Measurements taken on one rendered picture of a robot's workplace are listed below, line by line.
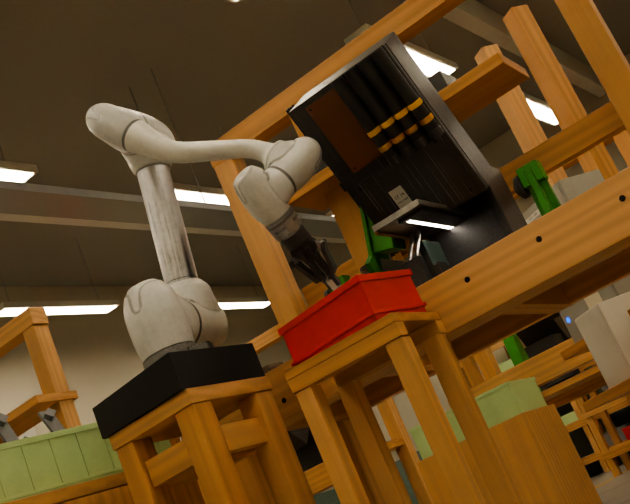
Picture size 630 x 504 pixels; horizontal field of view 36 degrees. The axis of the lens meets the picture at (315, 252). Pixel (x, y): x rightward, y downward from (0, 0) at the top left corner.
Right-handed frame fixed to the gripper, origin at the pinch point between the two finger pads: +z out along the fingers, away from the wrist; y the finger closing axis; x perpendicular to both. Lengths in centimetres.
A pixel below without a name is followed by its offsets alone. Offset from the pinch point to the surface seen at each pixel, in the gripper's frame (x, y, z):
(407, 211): 13.1, 25.4, -3.6
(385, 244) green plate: 28.8, 7.1, 6.6
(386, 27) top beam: 103, 26, -36
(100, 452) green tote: -29, -79, -3
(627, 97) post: 65, 84, 19
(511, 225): 37, 40, 25
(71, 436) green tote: -31, -80, -13
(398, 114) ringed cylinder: 27, 36, -25
